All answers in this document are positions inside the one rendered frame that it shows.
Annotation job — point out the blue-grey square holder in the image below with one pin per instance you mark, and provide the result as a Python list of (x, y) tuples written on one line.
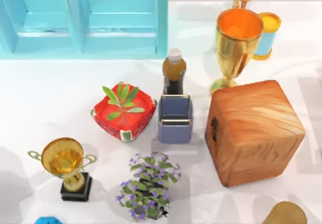
[(174, 131)]

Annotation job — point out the gold trophy on black base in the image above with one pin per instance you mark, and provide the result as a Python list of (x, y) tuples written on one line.
[(65, 163)]

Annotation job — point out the blue object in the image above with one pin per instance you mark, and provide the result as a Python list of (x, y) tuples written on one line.
[(47, 221)]

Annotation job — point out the brown bottle with white cap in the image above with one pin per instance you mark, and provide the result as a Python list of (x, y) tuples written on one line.
[(173, 70)]

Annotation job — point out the red square plant pot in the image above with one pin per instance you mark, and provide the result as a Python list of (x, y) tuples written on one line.
[(125, 119)]

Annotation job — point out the light blue rack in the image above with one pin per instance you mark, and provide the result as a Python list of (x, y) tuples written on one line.
[(120, 20)]

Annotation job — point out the wooden box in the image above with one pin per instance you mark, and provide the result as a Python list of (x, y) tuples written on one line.
[(256, 133)]

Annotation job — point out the round tan object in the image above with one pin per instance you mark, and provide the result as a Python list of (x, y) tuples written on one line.
[(285, 214)]

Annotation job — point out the yellow and light blue can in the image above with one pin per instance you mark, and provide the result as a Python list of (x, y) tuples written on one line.
[(267, 40)]

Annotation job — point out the tall gold trophy cup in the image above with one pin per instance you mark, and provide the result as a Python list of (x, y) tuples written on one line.
[(234, 50)]

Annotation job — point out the purple flower plant pot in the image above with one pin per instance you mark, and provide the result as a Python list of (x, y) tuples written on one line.
[(148, 183)]

